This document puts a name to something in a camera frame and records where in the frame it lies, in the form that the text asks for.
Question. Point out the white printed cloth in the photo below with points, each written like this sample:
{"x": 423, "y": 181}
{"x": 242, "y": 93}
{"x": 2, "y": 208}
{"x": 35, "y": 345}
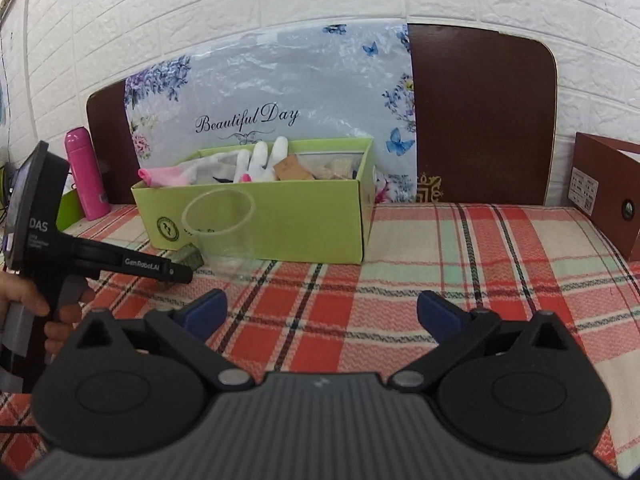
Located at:
{"x": 212, "y": 169}

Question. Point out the small green open box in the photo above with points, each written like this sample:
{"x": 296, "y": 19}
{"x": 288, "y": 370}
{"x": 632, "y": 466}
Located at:
{"x": 70, "y": 212}

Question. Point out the plaid bedsheet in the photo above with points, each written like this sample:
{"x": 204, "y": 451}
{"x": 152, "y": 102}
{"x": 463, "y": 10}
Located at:
{"x": 450, "y": 270}

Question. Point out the clear plastic cup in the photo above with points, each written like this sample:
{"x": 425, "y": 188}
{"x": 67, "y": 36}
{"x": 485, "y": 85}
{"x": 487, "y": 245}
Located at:
{"x": 220, "y": 225}

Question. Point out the white rubber glove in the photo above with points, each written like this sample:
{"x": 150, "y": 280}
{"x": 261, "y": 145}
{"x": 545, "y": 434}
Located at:
{"x": 262, "y": 160}

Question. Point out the small olive green packet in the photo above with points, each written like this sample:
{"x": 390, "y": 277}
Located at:
{"x": 190, "y": 257}

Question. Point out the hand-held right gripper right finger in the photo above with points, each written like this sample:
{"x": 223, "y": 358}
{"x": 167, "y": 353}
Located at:
{"x": 440, "y": 317}

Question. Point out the brown wooden headboard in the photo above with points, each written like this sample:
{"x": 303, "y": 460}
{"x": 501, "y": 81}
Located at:
{"x": 480, "y": 120}

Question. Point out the beige fibrous pad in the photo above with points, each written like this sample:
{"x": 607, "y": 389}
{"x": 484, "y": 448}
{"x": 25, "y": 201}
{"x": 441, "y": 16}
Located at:
{"x": 335, "y": 165}

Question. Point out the floral clear plastic bag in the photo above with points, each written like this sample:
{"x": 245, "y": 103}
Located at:
{"x": 280, "y": 80}

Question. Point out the person's left hand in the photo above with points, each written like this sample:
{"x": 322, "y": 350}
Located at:
{"x": 20, "y": 292}

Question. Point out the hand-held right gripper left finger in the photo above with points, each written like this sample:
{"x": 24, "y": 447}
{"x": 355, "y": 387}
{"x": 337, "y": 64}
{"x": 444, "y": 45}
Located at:
{"x": 205, "y": 317}

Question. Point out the brown paper piece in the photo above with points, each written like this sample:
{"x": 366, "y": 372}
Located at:
{"x": 292, "y": 167}

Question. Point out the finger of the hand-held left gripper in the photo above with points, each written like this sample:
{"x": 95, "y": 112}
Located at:
{"x": 145, "y": 263}

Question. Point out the light green cardboard box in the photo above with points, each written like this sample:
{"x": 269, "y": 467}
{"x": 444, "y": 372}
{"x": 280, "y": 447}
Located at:
{"x": 300, "y": 220}

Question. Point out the pink thermos bottle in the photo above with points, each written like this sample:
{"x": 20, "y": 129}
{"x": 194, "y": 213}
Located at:
{"x": 86, "y": 175}

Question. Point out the brown cardboard box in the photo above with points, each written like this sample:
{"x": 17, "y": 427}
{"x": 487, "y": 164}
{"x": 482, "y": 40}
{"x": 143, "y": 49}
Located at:
{"x": 607, "y": 195}

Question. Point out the pink rubber glove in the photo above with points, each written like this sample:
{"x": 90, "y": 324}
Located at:
{"x": 167, "y": 176}

